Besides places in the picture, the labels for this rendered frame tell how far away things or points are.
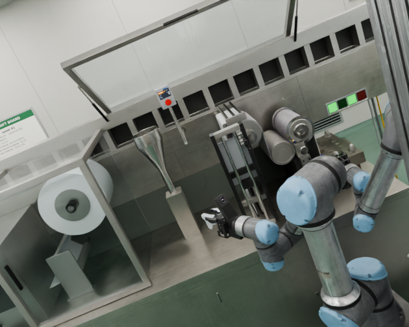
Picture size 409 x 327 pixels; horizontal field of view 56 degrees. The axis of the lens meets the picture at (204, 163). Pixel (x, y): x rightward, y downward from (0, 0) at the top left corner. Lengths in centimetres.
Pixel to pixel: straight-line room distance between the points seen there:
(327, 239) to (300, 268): 88
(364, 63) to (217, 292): 149
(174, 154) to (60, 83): 262
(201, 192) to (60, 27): 282
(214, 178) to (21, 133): 300
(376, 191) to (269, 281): 74
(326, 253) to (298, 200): 20
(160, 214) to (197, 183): 29
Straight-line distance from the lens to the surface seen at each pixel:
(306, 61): 232
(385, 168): 148
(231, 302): 200
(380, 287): 135
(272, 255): 137
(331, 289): 122
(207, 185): 232
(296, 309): 212
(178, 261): 201
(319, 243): 112
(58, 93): 466
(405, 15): 92
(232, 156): 183
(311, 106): 234
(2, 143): 495
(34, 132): 481
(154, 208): 236
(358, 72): 242
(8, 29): 475
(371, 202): 155
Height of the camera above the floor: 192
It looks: 19 degrees down
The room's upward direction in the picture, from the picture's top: 23 degrees counter-clockwise
